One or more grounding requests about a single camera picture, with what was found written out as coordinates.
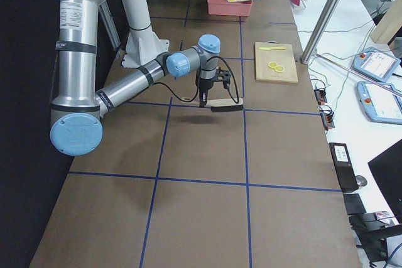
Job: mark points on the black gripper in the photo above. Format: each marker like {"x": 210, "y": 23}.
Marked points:
{"x": 205, "y": 85}

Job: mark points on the beige hand brush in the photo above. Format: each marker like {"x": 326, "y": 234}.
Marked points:
{"x": 219, "y": 105}

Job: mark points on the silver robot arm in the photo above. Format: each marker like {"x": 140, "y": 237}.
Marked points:
{"x": 77, "y": 110}

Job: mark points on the pink plastic bin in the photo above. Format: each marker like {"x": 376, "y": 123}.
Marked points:
{"x": 225, "y": 8}

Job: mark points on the lemon slice far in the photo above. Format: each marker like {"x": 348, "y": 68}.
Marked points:
{"x": 272, "y": 64}

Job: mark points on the lemon slice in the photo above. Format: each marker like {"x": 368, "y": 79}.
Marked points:
{"x": 272, "y": 64}
{"x": 279, "y": 69}

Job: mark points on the lemon slice near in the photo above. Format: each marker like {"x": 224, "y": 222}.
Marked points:
{"x": 279, "y": 69}

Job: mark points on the wooden cutting board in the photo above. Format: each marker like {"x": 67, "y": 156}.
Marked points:
{"x": 285, "y": 58}

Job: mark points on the yellow plastic knife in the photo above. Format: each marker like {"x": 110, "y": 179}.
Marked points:
{"x": 272, "y": 48}

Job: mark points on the orange connector box far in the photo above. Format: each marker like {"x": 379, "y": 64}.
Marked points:
{"x": 320, "y": 95}

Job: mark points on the orange connector box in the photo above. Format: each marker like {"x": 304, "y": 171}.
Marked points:
{"x": 320, "y": 95}
{"x": 327, "y": 117}

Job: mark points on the orange connector box near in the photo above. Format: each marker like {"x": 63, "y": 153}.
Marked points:
{"x": 327, "y": 117}

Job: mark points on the black box with label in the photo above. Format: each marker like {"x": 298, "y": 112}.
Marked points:
{"x": 343, "y": 167}

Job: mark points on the far teach pendant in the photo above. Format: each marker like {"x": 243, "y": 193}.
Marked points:
{"x": 375, "y": 64}

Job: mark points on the teach pendant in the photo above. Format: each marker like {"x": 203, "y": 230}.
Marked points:
{"x": 378, "y": 104}
{"x": 375, "y": 64}

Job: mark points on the near teach pendant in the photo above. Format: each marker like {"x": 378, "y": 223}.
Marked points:
{"x": 378, "y": 104}

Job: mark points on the black monitor corner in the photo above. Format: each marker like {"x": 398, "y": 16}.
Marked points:
{"x": 386, "y": 171}

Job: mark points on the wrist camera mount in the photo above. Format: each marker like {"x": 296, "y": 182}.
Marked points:
{"x": 224, "y": 77}

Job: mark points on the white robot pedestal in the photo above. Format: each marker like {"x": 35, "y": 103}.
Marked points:
{"x": 143, "y": 44}

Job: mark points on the aluminium frame post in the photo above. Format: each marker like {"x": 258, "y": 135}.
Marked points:
{"x": 318, "y": 30}

